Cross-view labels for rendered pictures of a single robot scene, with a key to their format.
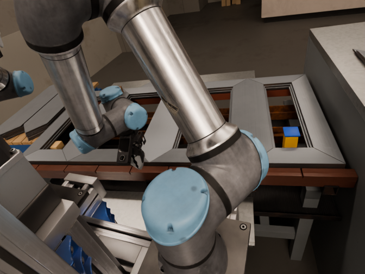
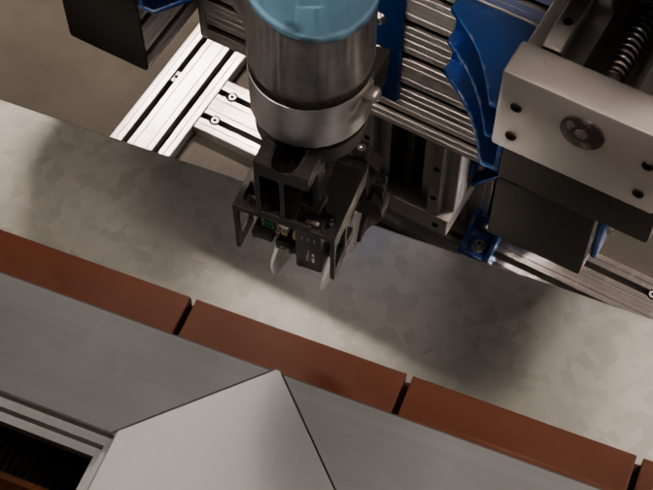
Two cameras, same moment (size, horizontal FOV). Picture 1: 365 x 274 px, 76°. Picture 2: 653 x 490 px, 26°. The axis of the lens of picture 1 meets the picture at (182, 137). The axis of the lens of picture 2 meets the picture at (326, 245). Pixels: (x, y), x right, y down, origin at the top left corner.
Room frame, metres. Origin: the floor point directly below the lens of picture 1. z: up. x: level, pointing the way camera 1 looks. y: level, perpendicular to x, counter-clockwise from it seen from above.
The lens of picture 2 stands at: (1.24, 0.23, 1.80)
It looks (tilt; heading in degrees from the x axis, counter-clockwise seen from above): 59 degrees down; 182
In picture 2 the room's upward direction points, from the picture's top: straight up
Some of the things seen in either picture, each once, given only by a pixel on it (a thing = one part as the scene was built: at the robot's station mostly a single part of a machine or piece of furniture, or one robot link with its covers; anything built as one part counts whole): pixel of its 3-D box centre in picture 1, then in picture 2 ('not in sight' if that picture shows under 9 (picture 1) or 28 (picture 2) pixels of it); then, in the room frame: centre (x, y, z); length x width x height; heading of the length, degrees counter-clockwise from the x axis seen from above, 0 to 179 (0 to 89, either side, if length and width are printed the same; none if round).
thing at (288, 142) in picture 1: (288, 149); not in sight; (0.73, -0.45, 0.78); 0.05 x 0.05 x 0.19; 71
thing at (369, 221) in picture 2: not in sight; (352, 198); (0.72, 0.22, 0.98); 0.05 x 0.02 x 0.09; 71
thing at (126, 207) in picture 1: (112, 210); (558, 400); (0.72, 0.41, 0.66); 1.30 x 0.20 x 0.03; 71
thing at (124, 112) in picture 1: (125, 116); not in sight; (0.63, 0.16, 1.20); 0.11 x 0.11 x 0.08; 33
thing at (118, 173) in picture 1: (150, 173); (291, 374); (0.77, 0.18, 0.80); 1.62 x 0.04 x 0.06; 71
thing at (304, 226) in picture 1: (302, 225); not in sight; (0.59, -0.50, 0.34); 0.06 x 0.06 x 0.68; 71
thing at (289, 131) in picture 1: (291, 132); not in sight; (0.73, -0.45, 0.88); 0.06 x 0.06 x 0.02; 71
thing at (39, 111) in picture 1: (50, 105); not in sight; (1.71, 0.93, 0.82); 0.80 x 0.40 x 0.06; 161
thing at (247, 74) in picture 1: (175, 86); not in sight; (1.70, -0.04, 0.73); 1.20 x 0.26 x 0.03; 71
